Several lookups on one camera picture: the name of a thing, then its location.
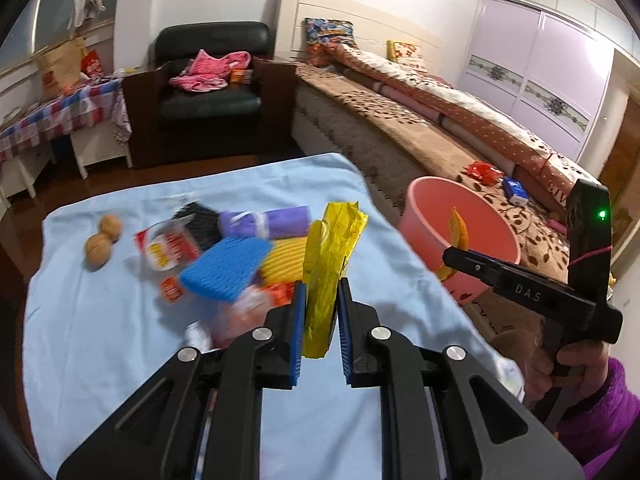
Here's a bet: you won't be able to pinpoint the yellow flowered pillow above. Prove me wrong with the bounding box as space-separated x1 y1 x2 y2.
386 40 428 68

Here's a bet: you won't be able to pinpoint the checkered tablecloth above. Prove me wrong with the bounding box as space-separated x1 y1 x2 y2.
0 75 132 161

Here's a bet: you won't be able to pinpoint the colourful printed pillow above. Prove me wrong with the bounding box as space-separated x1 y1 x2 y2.
304 17 355 66

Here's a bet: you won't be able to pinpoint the purple bag roll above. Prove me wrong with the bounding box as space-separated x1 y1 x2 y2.
217 205 313 241

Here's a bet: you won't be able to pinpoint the black leather armchair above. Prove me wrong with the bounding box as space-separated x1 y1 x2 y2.
122 21 298 170

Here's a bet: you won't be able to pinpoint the small orange packet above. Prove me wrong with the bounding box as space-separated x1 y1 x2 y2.
160 276 183 305

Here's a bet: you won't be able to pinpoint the light blue cloth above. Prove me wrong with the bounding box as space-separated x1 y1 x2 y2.
22 152 526 476

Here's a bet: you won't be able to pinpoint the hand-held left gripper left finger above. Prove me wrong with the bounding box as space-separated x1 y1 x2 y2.
56 280 307 480

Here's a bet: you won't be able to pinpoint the white wooden bed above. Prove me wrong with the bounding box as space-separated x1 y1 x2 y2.
272 0 606 341

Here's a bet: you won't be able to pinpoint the brown paper bag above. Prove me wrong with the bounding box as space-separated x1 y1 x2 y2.
34 37 88 98

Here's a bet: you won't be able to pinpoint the yellow foam net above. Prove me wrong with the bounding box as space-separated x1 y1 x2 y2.
259 237 313 288

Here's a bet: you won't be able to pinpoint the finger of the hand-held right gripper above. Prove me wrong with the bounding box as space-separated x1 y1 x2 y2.
442 246 504 290

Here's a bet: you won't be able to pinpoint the brown dotted quilt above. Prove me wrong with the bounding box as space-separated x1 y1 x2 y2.
325 40 601 211

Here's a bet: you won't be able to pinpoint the brown wooden door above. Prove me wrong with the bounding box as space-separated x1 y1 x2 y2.
597 105 640 221

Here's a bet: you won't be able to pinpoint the red white snack wrapper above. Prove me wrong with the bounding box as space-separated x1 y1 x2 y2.
134 220 201 273

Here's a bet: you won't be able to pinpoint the black foam net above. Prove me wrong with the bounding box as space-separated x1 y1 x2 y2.
170 201 223 253

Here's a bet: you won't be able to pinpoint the orange snack packet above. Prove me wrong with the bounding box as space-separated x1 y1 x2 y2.
267 282 297 307

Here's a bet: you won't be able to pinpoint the blue tissue pack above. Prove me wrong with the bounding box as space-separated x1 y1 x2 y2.
502 176 530 206

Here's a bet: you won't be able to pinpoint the clear plastic wrapper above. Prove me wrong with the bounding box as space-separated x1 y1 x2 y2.
185 287 273 351

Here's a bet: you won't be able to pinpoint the orange wrapper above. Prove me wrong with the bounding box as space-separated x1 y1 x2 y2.
434 206 471 281

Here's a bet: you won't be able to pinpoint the brown leaf pattern blanket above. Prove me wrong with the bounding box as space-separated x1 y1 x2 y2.
295 62 591 341

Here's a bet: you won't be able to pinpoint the red bag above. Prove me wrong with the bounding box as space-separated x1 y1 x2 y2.
81 49 103 78

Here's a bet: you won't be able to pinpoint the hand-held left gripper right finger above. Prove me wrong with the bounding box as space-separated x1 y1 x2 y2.
337 276 586 480

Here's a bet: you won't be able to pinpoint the person's right hand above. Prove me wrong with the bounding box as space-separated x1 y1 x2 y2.
520 319 611 405

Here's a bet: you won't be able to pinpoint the pink dotted clothes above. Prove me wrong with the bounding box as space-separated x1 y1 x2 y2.
169 49 252 93

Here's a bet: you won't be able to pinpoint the pink plastic bucket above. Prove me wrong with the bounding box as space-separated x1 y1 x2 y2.
398 176 522 306

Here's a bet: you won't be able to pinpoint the yellow plastic wrapper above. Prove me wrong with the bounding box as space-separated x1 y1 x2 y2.
301 200 368 359

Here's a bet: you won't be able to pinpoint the blue foam net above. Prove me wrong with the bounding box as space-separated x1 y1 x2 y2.
179 236 275 303

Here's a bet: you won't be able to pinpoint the lilac sliding wardrobe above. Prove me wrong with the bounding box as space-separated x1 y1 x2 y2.
457 0 636 161

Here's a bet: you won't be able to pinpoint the red snack packet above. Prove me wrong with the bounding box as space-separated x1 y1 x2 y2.
465 161 503 186

